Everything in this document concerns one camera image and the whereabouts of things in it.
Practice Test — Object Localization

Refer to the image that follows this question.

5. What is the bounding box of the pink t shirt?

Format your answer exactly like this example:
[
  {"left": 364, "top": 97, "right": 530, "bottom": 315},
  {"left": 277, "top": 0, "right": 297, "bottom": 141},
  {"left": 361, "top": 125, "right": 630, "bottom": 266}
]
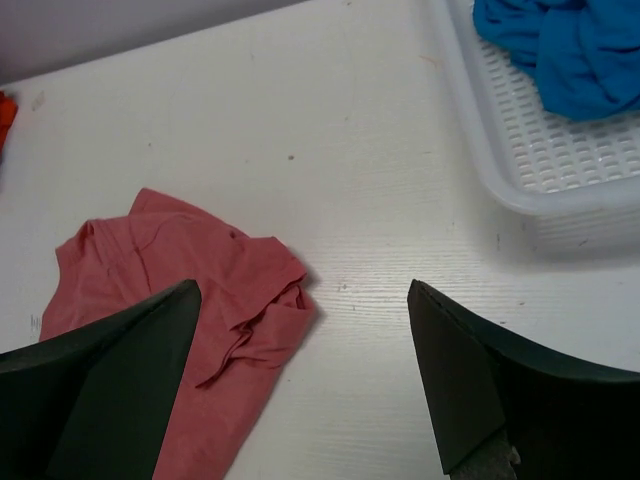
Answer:
[{"left": 40, "top": 189, "right": 314, "bottom": 479}]

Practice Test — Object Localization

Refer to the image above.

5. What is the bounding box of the blue crumpled t shirt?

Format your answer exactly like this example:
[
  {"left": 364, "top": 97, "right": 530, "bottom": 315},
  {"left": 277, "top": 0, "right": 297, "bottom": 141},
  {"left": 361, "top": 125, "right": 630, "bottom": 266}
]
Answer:
[{"left": 472, "top": 1, "right": 639, "bottom": 121}]

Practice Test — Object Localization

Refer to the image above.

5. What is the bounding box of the white plastic basket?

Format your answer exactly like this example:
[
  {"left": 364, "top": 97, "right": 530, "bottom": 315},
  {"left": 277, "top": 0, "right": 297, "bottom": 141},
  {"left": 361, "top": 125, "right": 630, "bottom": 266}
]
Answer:
[{"left": 429, "top": 1, "right": 639, "bottom": 248}]

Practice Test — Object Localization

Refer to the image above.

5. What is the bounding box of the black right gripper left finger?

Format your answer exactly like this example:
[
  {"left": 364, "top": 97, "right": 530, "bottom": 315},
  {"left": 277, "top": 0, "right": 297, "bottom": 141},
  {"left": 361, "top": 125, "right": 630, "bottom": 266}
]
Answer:
[{"left": 1, "top": 280, "right": 201, "bottom": 479}]

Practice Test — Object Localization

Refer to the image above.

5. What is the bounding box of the red folded t shirt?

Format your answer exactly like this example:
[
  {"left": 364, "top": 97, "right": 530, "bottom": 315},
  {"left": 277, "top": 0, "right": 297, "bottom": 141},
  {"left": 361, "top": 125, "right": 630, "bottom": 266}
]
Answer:
[{"left": 0, "top": 91, "right": 18, "bottom": 151}]

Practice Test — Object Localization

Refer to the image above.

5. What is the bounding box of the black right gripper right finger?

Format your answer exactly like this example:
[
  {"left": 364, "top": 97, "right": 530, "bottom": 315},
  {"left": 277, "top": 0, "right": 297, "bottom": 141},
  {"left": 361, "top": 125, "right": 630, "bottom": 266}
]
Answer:
[{"left": 407, "top": 280, "right": 639, "bottom": 479}]

